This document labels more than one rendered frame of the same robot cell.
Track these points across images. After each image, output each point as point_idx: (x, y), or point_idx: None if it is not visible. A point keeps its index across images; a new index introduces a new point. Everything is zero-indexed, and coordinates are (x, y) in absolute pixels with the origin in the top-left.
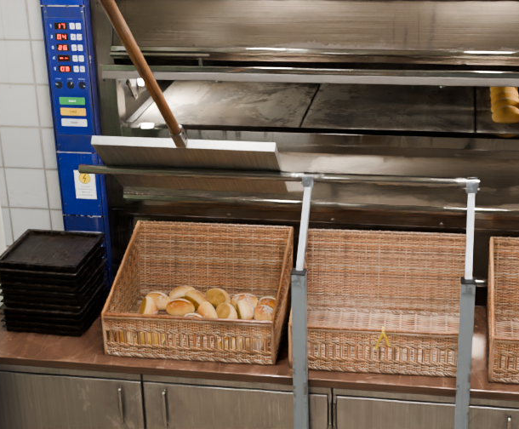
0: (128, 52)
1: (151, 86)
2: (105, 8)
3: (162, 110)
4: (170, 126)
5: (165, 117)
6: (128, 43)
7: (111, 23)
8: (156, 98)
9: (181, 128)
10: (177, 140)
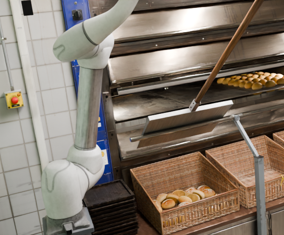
0: (234, 42)
1: (221, 67)
2: (258, 6)
3: (209, 85)
4: (202, 97)
5: (206, 90)
6: (241, 35)
7: (248, 19)
8: (215, 76)
9: None
10: (195, 107)
